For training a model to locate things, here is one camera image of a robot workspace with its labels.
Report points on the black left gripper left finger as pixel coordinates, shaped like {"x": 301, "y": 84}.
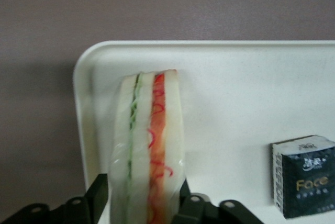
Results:
{"x": 78, "y": 208}

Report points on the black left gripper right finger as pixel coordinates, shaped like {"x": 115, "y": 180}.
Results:
{"x": 209, "y": 209}

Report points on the triangle sandwich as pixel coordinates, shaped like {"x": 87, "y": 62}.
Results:
{"x": 149, "y": 143}

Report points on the cream plastic tray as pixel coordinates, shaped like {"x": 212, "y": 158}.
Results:
{"x": 235, "y": 98}

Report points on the black tissue pack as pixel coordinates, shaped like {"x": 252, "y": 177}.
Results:
{"x": 306, "y": 177}

